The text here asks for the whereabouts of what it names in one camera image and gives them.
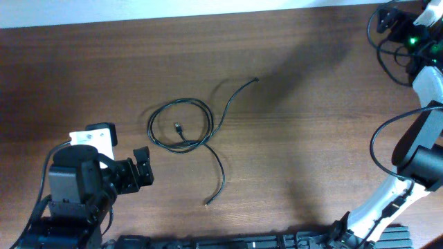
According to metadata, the thin black usb cable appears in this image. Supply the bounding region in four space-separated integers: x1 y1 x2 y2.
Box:
147 77 260 208

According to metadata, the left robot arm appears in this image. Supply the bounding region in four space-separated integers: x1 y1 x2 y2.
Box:
16 145 154 248

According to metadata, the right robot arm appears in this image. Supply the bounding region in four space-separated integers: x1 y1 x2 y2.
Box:
296 1 442 248

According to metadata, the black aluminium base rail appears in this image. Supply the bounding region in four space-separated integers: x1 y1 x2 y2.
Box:
102 226 413 249

